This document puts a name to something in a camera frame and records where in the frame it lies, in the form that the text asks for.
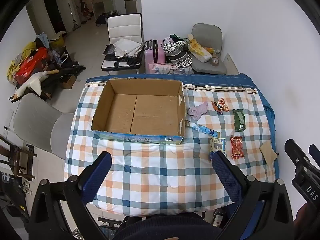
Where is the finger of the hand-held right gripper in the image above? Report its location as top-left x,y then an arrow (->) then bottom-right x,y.
284,138 -> 309,174
308,144 -> 320,167

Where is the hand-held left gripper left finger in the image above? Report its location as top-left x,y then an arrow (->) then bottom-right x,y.
28,151 -> 113,240

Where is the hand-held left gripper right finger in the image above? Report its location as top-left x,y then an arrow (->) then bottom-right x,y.
211,151 -> 295,240

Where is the red snack packet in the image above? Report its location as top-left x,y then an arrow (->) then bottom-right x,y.
230,136 -> 245,160

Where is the white blue card packet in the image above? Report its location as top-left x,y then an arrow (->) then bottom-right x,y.
209,137 -> 227,161

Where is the blue white tube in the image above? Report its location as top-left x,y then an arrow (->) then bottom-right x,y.
186,120 -> 220,138

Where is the green snack packet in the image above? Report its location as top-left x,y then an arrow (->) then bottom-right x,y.
232,108 -> 246,133

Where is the orange brown snack packet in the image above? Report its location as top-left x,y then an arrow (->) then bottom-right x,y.
211,98 -> 230,116

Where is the pink cloth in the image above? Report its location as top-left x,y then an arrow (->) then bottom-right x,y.
188,102 -> 209,121

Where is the person's right forearm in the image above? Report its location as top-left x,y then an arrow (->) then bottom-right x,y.
293,202 -> 320,240

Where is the tan paper piece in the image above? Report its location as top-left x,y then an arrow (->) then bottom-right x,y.
259,140 -> 279,164

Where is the plaid checked blanket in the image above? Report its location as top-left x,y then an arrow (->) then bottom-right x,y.
64,73 -> 279,217

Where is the grey fabric chair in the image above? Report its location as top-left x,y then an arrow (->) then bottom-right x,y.
12,93 -> 76,160
191,23 -> 227,75

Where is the dark wooden chair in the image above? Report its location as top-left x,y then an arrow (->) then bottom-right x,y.
0,134 -> 38,181

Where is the small brown cardboard box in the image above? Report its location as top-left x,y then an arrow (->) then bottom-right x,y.
61,75 -> 77,89

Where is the white board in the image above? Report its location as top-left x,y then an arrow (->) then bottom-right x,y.
224,53 -> 240,76

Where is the white goose plush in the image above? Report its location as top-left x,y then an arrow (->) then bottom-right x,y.
14,70 -> 59,101

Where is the yellow white plastic bag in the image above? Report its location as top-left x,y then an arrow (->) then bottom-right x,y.
188,38 -> 213,63

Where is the red plastic bag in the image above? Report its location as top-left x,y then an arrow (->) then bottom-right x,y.
15,47 -> 48,84

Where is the black white patterned bag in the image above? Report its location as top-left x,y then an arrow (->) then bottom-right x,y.
161,37 -> 193,68

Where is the silver plastic bag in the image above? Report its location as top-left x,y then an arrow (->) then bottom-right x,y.
113,38 -> 143,57

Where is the pink suitcase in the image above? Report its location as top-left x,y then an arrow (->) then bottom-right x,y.
144,39 -> 167,74

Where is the yellow cloth bag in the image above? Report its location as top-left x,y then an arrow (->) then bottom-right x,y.
7,42 -> 37,81

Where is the white padded chair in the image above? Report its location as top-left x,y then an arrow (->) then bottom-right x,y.
101,13 -> 144,75

